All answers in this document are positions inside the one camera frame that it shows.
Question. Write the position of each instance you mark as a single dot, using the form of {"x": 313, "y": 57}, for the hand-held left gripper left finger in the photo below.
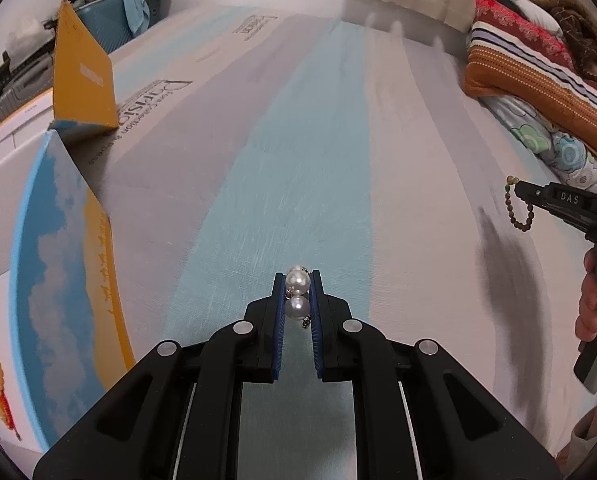
{"x": 278, "y": 330}

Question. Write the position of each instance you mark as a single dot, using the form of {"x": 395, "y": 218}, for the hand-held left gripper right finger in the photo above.
{"x": 317, "y": 330}

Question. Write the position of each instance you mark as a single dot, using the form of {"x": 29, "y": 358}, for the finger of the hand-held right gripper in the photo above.
{"x": 533, "y": 192}

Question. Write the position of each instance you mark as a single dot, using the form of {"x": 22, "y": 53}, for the pearl jewelry piece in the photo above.
{"x": 297, "y": 280}

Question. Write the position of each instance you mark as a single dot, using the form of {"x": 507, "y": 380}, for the blue and white cardboard box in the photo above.
{"x": 63, "y": 270}

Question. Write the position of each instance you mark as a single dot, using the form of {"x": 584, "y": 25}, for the person's right hand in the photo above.
{"x": 589, "y": 305}

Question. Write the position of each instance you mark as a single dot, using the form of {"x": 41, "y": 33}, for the floral patterned pillow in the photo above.
{"x": 553, "y": 145}

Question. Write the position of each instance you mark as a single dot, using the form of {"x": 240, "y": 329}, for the striped red orange pillow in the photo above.
{"x": 528, "y": 65}

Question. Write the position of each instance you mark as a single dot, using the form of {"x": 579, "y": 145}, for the brown patterned blanket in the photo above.
{"x": 583, "y": 30}

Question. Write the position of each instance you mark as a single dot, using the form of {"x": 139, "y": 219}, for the striped bed mattress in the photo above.
{"x": 303, "y": 160}

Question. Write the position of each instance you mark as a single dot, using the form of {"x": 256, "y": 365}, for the white grey pillow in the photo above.
{"x": 528, "y": 10}

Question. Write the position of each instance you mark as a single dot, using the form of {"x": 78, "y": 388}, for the beige clothing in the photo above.
{"x": 580, "y": 440}

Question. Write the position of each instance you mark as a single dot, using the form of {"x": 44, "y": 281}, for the light blue cloth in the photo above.
{"x": 136, "y": 10}

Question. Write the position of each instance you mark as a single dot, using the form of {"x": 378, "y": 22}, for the teal suitcase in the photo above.
{"x": 103, "y": 20}

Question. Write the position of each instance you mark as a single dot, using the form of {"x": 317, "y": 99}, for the black items on grey suitcase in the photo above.
{"x": 1, "y": 67}

